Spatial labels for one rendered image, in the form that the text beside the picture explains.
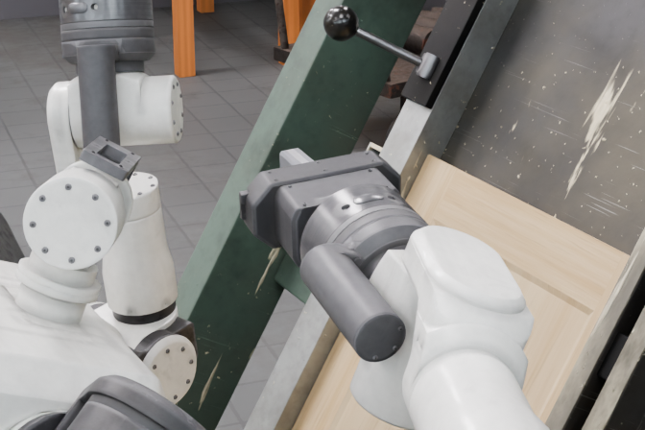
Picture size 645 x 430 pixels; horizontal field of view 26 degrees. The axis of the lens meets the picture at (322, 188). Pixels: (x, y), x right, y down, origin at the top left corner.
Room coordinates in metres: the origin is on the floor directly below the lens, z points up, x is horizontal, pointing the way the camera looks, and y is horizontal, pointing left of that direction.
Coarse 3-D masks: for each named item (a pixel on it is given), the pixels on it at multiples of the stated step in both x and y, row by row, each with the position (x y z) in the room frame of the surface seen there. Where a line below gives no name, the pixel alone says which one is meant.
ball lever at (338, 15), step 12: (336, 12) 1.44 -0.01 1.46; (348, 12) 1.44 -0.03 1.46; (324, 24) 1.44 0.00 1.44; (336, 24) 1.43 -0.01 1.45; (348, 24) 1.43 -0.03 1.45; (336, 36) 1.43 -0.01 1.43; (348, 36) 1.43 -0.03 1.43; (360, 36) 1.44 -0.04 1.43; (372, 36) 1.44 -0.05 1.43; (384, 48) 1.44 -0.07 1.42; (396, 48) 1.44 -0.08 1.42; (408, 60) 1.44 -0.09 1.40; (420, 60) 1.44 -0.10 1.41; (432, 60) 1.43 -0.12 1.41; (420, 72) 1.43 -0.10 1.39; (432, 72) 1.43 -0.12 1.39
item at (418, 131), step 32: (512, 0) 1.46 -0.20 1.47; (480, 32) 1.44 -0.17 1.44; (480, 64) 1.44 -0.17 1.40; (448, 96) 1.42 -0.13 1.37; (416, 128) 1.42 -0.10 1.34; (448, 128) 1.42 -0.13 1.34; (416, 160) 1.40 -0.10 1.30; (320, 320) 1.36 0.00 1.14; (288, 352) 1.37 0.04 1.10; (320, 352) 1.35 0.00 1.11; (288, 384) 1.34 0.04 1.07; (256, 416) 1.35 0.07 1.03; (288, 416) 1.33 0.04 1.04
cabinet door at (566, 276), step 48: (432, 192) 1.37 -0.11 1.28; (480, 192) 1.32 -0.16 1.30; (480, 240) 1.28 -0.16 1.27; (528, 240) 1.23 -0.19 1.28; (576, 240) 1.18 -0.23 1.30; (528, 288) 1.20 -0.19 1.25; (576, 288) 1.15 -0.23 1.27; (576, 336) 1.12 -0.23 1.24; (336, 384) 1.32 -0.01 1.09; (528, 384) 1.13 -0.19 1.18
